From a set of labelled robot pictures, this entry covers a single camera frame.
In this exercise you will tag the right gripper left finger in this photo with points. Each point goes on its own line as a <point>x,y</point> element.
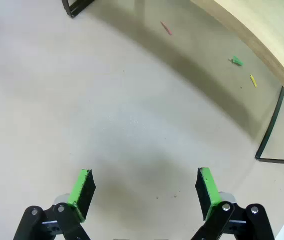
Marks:
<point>77,195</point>

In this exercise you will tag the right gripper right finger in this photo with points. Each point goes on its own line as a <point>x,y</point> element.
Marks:
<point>210,195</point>

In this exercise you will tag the yellow paper scrap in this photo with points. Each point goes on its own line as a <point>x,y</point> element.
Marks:
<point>253,80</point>

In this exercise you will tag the green paper scrap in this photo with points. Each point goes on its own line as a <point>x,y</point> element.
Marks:
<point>237,60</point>

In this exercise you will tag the small red stick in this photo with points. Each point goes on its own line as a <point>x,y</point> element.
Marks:
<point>166,28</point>

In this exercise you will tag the wood shelf black metal frame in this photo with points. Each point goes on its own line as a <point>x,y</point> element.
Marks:
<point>269,37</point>

